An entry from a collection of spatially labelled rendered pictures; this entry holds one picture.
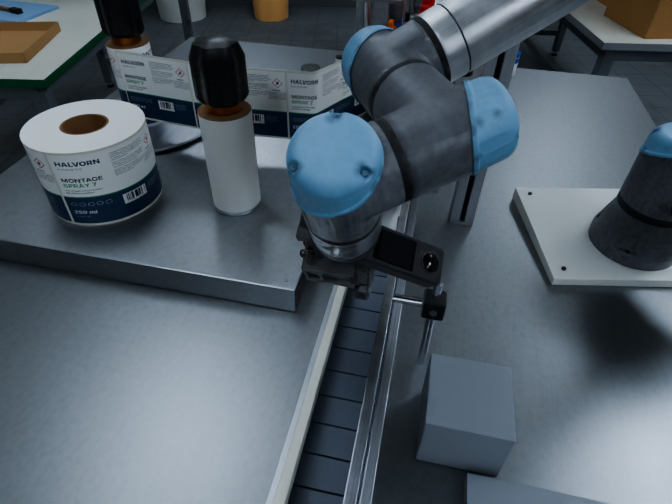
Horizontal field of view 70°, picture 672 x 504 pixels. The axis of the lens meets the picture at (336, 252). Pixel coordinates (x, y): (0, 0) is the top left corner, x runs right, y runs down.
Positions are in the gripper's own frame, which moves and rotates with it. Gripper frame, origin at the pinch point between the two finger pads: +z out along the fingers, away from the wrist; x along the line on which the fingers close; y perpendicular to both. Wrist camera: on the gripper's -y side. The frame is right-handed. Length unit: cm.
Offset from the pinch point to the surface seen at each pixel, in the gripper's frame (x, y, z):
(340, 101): -44, 15, 20
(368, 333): 7.0, -0.9, 2.3
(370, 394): 15.8, -3.1, -12.2
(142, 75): -39, 56, 13
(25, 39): -88, 147, 66
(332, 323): 7.2, 3.9, -1.9
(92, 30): -102, 130, 74
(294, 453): 23.2, 3.9, -11.2
